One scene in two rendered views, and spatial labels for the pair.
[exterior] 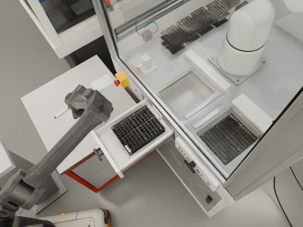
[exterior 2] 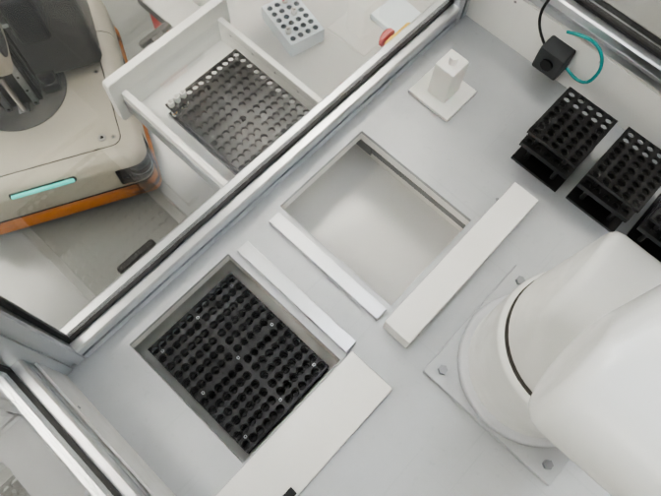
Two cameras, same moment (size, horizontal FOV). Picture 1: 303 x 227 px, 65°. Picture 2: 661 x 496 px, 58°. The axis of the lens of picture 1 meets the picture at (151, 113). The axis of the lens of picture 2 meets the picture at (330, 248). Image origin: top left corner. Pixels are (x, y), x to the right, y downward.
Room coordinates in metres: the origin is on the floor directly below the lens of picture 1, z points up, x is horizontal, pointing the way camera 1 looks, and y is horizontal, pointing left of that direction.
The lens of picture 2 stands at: (0.44, -0.55, 1.84)
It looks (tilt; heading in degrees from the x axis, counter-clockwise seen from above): 69 degrees down; 64
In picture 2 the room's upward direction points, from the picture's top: 6 degrees clockwise
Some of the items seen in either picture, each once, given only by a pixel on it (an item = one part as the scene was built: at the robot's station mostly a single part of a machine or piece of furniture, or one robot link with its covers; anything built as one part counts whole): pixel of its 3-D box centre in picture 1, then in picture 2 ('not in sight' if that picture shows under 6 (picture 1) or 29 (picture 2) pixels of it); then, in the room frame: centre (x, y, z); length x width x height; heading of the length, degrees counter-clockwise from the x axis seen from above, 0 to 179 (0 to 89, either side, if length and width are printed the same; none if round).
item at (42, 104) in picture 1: (97, 131); not in sight; (0.82, 0.43, 0.38); 0.62 x 0.58 x 0.76; 26
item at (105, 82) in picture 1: (102, 83); not in sight; (0.96, 0.28, 0.77); 0.13 x 0.09 x 0.02; 113
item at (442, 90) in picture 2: not in sight; (448, 75); (0.88, -0.02, 1.00); 0.09 x 0.08 x 0.10; 116
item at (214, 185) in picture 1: (195, 163); not in sight; (0.31, -0.16, 0.87); 0.29 x 0.02 x 0.11; 26
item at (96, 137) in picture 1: (105, 152); not in sight; (0.45, 0.26, 0.87); 0.29 x 0.02 x 0.11; 26
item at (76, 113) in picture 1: (75, 107); not in sight; (0.72, 0.40, 0.92); 0.10 x 0.07 x 0.07; 11
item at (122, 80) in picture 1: (121, 79); not in sight; (0.88, 0.14, 0.88); 0.07 x 0.05 x 0.07; 26
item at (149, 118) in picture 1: (138, 130); not in sight; (0.54, 0.08, 0.87); 0.22 x 0.18 x 0.06; 116
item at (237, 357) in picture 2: not in sight; (240, 361); (0.40, -0.34, 0.87); 0.22 x 0.18 x 0.06; 116
